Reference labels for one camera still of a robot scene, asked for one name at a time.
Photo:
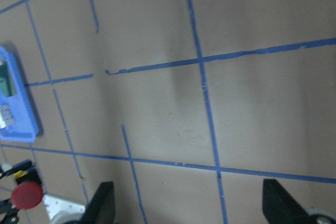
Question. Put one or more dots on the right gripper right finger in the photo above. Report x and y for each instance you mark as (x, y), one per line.
(279, 207)

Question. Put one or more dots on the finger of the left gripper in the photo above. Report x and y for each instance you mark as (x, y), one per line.
(9, 169)
(10, 212)

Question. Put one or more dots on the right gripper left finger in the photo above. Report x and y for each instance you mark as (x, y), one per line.
(101, 208)

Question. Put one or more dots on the red emergency push button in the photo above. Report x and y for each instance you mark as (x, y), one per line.
(29, 190)

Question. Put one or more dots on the blue plastic tray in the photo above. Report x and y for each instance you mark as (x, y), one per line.
(25, 129)

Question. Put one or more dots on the white circuit breaker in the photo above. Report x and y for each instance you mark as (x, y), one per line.
(7, 118)

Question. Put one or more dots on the green terminal block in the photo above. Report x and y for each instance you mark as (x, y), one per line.
(7, 85)

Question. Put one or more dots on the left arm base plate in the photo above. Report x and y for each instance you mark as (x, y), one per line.
(61, 210)

